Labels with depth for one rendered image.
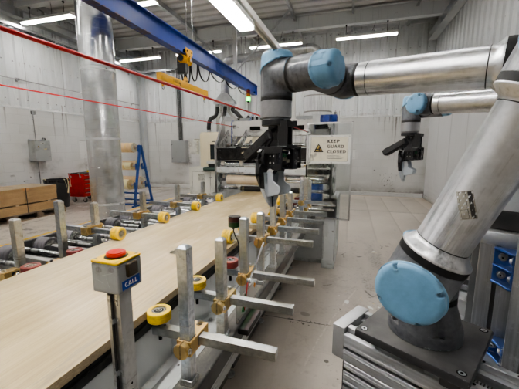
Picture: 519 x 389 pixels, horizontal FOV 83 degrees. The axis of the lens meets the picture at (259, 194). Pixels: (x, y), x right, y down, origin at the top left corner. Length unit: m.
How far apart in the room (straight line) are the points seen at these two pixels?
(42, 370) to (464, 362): 0.96
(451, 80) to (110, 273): 0.77
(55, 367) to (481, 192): 1.00
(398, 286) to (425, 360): 0.20
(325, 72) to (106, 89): 4.62
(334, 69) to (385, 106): 9.31
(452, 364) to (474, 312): 0.26
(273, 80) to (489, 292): 0.73
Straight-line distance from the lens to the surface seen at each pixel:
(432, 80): 0.71
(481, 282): 0.95
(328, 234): 3.69
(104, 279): 0.71
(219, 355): 1.25
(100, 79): 5.11
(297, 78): 0.67
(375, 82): 0.73
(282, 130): 0.69
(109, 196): 5.07
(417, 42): 10.38
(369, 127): 9.83
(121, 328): 0.76
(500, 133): 0.54
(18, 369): 1.05
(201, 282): 1.29
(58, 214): 1.99
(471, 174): 0.55
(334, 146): 3.52
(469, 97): 1.21
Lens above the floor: 1.45
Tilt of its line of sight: 9 degrees down
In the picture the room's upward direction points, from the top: straight up
